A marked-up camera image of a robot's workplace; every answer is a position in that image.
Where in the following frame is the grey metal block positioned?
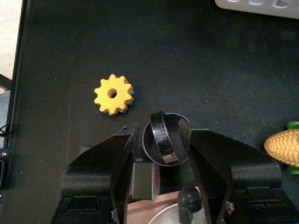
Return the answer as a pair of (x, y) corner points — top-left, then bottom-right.
(130, 161), (161, 202)

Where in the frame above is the white round plate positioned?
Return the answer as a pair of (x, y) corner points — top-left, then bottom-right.
(146, 202), (209, 224)

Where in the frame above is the pink flat toy piece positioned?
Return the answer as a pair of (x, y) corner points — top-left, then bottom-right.
(125, 189), (182, 224)

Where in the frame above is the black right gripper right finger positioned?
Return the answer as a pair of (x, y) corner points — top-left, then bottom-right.
(188, 127), (299, 224)

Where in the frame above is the yellow toy gear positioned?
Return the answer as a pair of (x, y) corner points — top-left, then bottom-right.
(92, 73), (136, 116)

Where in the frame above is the toy corn with green husk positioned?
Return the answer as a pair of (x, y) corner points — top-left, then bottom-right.
(263, 121), (299, 176)

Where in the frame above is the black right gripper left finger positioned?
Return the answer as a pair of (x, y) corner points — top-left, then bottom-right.
(50, 122), (142, 224)

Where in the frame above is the black round knob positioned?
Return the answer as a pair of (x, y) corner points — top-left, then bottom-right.
(176, 186), (202, 224)

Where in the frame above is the white plastic slotted basket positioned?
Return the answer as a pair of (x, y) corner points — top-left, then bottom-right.
(213, 0), (299, 20)

